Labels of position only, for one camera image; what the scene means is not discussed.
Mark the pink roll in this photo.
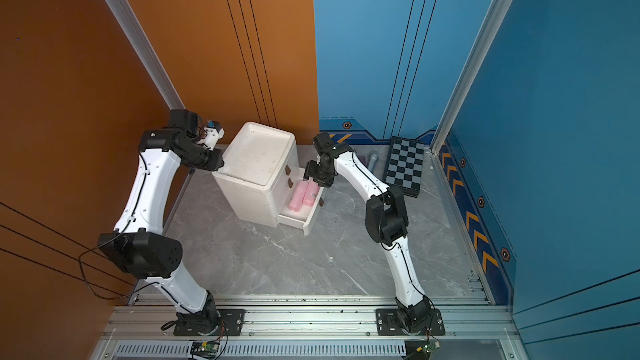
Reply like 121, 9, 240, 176
288, 180, 308, 212
303, 180, 320, 207

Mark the white bottom drawer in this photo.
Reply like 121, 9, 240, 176
277, 168, 324, 236

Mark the white plastic drawer cabinet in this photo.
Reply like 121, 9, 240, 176
213, 122, 304, 228

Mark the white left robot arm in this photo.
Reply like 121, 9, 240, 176
97, 122, 224, 324

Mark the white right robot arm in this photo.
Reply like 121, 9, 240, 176
303, 133, 435, 334

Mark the grey microphone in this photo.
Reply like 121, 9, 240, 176
368, 152, 379, 172

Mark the black white chessboard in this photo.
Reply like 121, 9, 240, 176
383, 137, 425, 198

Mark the green circuit board left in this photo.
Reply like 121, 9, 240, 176
188, 341, 221, 360

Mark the green circuit board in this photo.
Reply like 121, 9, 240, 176
188, 341, 221, 360
413, 342, 441, 358

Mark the green circuit board right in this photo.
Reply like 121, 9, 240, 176
413, 342, 441, 358

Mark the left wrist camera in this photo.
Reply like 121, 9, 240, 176
202, 120, 224, 150

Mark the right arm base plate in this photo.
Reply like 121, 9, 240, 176
375, 308, 446, 337

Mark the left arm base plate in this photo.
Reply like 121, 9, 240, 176
173, 308, 246, 338

